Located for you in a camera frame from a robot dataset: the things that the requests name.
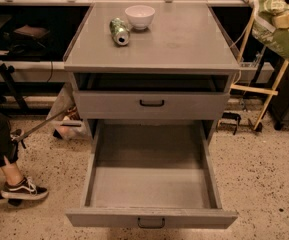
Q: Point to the closed grey drawer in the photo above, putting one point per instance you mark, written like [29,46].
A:
[150,105]

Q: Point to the white ceramic bowl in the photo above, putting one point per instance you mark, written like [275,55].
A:
[140,16]

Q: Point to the green jalapeno chip bag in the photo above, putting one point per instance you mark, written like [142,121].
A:
[276,39]

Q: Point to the black and white sneaker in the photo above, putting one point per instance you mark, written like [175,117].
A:
[25,190]

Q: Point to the open grey drawer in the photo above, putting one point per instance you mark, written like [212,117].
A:
[150,177]

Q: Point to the grey drawer cabinet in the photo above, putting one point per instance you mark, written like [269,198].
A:
[182,51]

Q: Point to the green soda can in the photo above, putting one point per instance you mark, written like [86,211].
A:
[119,31]

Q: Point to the clear plastic bag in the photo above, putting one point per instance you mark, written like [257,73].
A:
[65,118]

